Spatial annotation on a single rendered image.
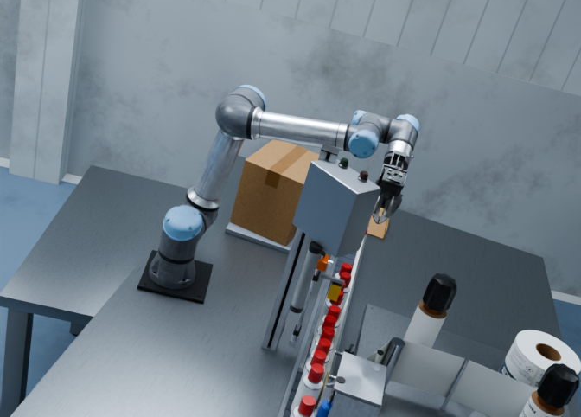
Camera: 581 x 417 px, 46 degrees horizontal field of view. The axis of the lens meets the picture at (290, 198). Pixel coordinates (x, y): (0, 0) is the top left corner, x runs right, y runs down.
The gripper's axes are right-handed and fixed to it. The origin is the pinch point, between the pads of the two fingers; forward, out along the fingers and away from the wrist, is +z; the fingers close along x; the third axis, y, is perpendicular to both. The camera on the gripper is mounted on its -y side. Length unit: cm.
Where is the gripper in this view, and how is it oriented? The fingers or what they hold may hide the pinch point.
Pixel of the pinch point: (378, 221)
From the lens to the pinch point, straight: 185.1
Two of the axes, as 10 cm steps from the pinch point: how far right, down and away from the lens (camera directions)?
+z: -3.1, 7.8, -5.4
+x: 9.5, 3.2, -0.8
